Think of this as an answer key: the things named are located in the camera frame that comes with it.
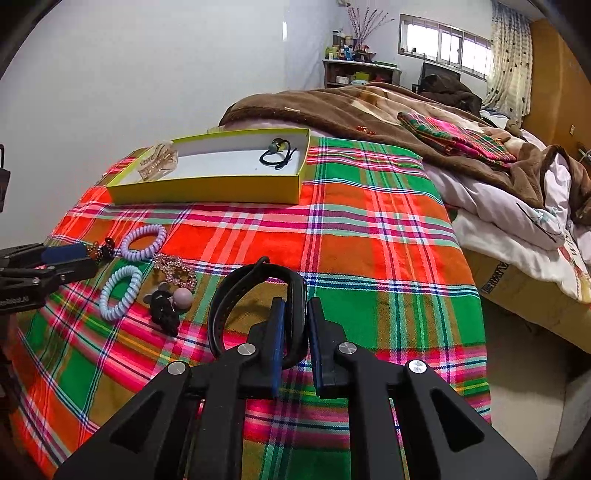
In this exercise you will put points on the wooden wardrobe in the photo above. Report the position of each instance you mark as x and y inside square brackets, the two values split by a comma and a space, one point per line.
[558, 78]

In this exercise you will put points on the dark clothes pile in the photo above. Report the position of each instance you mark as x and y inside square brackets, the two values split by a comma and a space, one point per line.
[452, 94]

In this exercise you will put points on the window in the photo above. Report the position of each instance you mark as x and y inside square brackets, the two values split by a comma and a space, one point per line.
[443, 44]

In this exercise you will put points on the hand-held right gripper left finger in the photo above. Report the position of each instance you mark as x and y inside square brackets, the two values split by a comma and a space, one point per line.
[277, 350]

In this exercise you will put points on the white floral duvet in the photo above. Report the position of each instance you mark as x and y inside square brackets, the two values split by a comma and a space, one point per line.
[498, 221]

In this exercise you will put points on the small orange ornament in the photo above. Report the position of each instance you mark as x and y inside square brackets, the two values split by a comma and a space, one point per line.
[364, 129]

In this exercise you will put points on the black monitor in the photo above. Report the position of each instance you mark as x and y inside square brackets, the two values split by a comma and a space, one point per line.
[438, 71]

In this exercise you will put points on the cardboard box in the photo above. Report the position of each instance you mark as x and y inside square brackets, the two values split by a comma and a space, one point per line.
[508, 295]

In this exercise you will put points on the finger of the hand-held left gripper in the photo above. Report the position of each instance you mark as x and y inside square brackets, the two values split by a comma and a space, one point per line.
[64, 272]
[60, 253]

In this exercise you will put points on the bottles on shelf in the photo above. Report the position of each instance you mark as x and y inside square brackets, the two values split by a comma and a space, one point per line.
[344, 48]

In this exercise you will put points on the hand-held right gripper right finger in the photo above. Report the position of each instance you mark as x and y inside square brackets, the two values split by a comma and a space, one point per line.
[316, 350]

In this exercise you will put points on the patterned curtain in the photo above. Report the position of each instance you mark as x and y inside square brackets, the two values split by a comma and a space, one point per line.
[508, 60]

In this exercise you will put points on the wooden shelf unit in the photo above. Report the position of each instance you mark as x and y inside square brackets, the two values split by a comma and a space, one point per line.
[341, 74]

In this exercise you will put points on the folded plaid cloth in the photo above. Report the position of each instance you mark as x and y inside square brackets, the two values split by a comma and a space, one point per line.
[452, 136]

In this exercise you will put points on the black smart band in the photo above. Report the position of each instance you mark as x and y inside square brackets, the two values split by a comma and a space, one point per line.
[219, 304]

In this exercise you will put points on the clear plastic hair clip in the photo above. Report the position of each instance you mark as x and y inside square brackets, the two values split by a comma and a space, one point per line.
[157, 161]

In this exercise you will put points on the white tray with green rim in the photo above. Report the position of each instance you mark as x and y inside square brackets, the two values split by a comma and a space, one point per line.
[207, 191]

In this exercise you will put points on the dry branch decoration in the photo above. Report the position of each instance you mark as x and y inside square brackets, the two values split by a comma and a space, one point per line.
[364, 23]

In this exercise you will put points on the brown fleece blanket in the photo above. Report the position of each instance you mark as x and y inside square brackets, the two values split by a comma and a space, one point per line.
[332, 110]

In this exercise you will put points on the plaid bed cloth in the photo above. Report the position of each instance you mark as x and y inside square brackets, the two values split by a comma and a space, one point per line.
[369, 230]

